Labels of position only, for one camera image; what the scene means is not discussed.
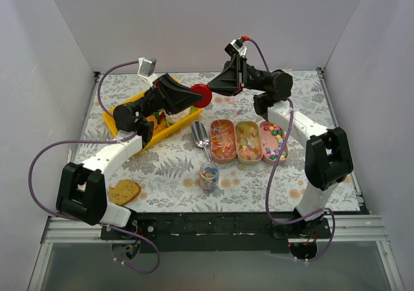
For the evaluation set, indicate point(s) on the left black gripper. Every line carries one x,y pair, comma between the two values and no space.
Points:
160,92

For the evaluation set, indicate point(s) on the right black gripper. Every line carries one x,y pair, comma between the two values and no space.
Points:
242,74

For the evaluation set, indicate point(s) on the red jar lid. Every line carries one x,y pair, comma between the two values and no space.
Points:
205,92

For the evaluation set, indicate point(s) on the metal scoop spoon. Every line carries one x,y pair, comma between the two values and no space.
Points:
201,137

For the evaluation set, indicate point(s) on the tray of star candies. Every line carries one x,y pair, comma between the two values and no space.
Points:
272,137

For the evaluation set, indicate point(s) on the tray of pale jelly candies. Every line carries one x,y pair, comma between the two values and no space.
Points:
248,143

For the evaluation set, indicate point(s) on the clear glass jar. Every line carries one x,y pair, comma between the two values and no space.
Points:
208,176

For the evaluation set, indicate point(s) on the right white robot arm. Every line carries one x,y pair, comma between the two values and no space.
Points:
327,155

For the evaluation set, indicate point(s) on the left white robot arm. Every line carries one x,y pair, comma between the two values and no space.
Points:
82,192

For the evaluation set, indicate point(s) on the white cauliflower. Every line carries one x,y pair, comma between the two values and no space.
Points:
174,118

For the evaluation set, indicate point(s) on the yellow plastic basket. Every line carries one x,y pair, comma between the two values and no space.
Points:
162,130

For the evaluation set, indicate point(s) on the floral table mat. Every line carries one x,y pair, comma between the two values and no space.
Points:
168,172

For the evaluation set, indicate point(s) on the bread slice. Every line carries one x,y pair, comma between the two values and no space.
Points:
124,192

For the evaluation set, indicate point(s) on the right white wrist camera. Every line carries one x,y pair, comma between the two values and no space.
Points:
236,46

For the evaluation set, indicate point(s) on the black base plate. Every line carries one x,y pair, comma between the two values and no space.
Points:
211,232

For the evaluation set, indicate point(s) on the aluminium frame rail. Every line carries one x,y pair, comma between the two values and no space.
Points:
349,228

